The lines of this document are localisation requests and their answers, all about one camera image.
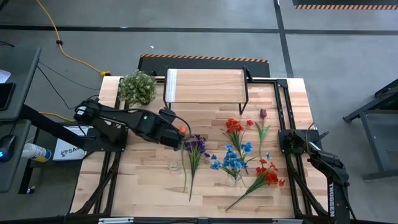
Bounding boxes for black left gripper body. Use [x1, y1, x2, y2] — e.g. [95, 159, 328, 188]
[160, 123, 186, 151]

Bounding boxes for orange artificial tulip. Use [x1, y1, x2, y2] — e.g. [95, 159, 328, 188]
[179, 124, 188, 193]

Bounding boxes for purple artificial flower bunch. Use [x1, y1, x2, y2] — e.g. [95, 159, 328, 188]
[183, 134, 211, 202]

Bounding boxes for blue artificial flower bunch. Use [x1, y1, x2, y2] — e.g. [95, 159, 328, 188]
[210, 142, 254, 187]

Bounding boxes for red artificial flower bunch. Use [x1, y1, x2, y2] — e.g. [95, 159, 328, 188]
[224, 159, 286, 212]
[221, 118, 254, 175]

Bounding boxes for clear glass vase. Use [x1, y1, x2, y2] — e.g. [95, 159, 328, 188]
[167, 159, 183, 172]
[226, 172, 243, 187]

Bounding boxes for potted green plant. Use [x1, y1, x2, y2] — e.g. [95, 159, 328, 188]
[117, 70, 157, 106]

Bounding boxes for black mat with hazard stripes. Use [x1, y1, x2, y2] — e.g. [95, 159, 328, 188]
[292, 0, 398, 10]
[137, 54, 271, 78]

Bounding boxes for dark red artificial tulip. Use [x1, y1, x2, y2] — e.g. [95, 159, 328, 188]
[254, 108, 272, 160]

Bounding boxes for white printed box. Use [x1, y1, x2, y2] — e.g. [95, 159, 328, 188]
[52, 126, 91, 162]

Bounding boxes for white bottle with yellow label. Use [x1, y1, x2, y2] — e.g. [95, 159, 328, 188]
[21, 142, 52, 163]

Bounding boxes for dark grey desk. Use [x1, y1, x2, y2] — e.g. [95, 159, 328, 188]
[0, 46, 43, 194]

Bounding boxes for black computer mouse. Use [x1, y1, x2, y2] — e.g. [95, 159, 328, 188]
[0, 134, 16, 162]

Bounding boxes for black tablet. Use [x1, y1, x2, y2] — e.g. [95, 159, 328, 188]
[0, 82, 16, 111]

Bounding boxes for dark metal cart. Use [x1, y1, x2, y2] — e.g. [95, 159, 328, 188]
[343, 77, 398, 182]

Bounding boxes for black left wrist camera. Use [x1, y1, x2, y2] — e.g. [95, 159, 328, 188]
[158, 107, 177, 124]

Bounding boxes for wooden shelf with black frame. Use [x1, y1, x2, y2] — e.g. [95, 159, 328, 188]
[162, 65, 253, 116]

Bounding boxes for yellow power cable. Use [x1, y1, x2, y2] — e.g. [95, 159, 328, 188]
[35, 0, 112, 78]

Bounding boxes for silver metal bracket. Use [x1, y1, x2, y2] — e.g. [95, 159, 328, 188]
[98, 217, 134, 224]
[272, 218, 304, 224]

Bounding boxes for black aluminium rig frame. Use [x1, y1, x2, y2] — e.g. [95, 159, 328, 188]
[63, 74, 335, 224]

